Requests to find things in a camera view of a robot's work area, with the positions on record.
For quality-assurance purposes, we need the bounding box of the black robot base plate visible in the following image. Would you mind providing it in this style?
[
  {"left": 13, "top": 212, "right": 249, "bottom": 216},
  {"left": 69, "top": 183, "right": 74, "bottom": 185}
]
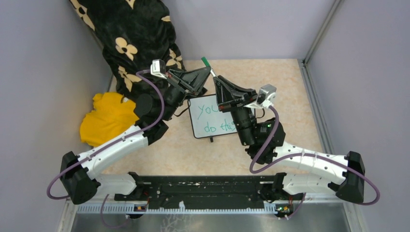
[{"left": 114, "top": 174, "right": 290, "bottom": 210}]

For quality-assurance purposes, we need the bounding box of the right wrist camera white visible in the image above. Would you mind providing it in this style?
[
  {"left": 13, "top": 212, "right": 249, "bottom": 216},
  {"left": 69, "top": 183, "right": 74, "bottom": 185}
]
[{"left": 245, "top": 84, "right": 277, "bottom": 109}]

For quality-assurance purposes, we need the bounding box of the aluminium frame rail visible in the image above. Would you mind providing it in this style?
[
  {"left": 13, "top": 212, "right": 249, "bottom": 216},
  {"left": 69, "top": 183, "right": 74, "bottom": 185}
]
[{"left": 298, "top": 0, "right": 356, "bottom": 203}]

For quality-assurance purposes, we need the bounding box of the green white marker pen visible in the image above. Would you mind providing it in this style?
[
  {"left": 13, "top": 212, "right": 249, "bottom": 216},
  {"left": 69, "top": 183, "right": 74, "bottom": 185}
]
[{"left": 210, "top": 68, "right": 217, "bottom": 77}]

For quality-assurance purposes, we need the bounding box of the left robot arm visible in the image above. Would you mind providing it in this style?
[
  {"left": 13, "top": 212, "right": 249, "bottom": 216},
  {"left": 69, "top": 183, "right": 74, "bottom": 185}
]
[{"left": 55, "top": 65, "right": 212, "bottom": 205}]

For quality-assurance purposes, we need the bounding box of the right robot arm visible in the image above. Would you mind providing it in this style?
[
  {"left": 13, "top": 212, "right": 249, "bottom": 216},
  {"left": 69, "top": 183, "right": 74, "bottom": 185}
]
[{"left": 213, "top": 76, "right": 365, "bottom": 204}]

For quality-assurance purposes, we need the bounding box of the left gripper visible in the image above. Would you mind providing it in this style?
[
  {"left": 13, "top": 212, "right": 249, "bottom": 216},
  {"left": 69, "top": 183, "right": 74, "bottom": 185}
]
[{"left": 161, "top": 68, "right": 215, "bottom": 122}]

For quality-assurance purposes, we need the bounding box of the black floral blanket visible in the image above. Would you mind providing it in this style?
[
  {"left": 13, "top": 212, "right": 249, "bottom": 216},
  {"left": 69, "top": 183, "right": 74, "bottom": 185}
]
[{"left": 70, "top": 0, "right": 185, "bottom": 100}]

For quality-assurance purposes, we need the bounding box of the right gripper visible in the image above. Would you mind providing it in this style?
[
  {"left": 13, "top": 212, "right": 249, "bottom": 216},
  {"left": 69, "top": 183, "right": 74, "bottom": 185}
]
[{"left": 213, "top": 75, "right": 258, "bottom": 145}]

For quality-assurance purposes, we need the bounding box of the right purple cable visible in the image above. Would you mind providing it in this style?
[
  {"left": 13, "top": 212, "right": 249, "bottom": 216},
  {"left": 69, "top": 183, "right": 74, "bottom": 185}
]
[{"left": 249, "top": 105, "right": 381, "bottom": 205}]

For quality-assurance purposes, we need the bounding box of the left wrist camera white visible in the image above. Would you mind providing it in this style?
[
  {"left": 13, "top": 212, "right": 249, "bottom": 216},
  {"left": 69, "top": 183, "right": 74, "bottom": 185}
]
[{"left": 150, "top": 59, "right": 167, "bottom": 79}]

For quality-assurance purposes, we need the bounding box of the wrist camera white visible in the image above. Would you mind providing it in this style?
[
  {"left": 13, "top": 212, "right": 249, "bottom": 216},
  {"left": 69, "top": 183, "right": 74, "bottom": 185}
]
[
  {"left": 245, "top": 84, "right": 277, "bottom": 109},
  {"left": 150, "top": 59, "right": 167, "bottom": 79}
]

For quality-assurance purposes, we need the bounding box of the white whiteboard black frame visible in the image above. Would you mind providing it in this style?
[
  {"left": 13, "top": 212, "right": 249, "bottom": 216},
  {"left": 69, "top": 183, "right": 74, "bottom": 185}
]
[{"left": 188, "top": 94, "right": 237, "bottom": 139}]

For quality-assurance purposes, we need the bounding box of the white slotted cable duct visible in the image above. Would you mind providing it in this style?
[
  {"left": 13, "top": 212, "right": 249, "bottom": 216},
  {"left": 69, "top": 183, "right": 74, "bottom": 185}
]
[{"left": 76, "top": 202, "right": 298, "bottom": 217}]

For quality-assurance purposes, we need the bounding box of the yellow cloth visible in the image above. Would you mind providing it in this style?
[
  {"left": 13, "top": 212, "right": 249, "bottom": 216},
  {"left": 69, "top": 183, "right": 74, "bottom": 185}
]
[{"left": 79, "top": 92, "right": 139, "bottom": 147}]

